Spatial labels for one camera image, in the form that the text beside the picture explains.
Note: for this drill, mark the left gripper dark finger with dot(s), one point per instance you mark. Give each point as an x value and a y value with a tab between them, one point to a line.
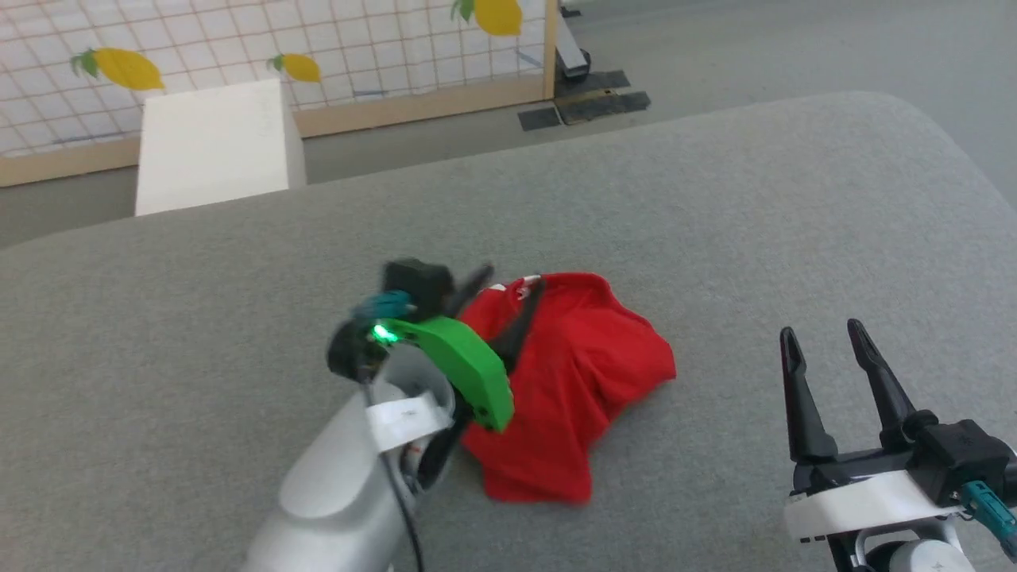
520	326
473	292

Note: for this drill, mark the grey metal stand foot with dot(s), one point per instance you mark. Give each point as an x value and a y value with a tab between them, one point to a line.
574	57

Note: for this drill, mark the teal left camera connector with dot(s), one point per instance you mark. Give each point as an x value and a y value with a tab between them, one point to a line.
388	305

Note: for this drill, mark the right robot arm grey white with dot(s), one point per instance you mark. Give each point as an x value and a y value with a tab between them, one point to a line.
914	556

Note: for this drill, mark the small black floor mat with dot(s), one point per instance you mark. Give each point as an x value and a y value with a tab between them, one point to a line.
540	118

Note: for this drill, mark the teal camera connector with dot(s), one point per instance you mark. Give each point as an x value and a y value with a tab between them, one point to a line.
989	508
388	305

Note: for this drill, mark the grid partition panel wooden frame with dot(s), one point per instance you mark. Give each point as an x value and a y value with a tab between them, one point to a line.
381	48

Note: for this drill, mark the white rectangular box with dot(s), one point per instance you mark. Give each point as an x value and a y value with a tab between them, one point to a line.
214	151

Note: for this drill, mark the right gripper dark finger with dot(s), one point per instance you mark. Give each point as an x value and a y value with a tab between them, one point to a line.
802	413
890	397

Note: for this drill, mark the grey fabric sofa seat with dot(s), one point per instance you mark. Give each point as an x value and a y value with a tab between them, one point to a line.
715	222

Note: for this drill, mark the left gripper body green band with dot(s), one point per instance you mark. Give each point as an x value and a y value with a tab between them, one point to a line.
469	361

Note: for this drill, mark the teal right camera connector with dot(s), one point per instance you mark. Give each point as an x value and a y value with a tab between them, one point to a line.
989	508

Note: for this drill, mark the red garment white waistband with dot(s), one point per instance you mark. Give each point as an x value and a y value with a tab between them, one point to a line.
580	373

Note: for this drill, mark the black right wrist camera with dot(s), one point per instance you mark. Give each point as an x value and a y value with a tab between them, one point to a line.
965	457

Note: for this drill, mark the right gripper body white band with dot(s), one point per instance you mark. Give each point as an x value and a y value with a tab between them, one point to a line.
866	500

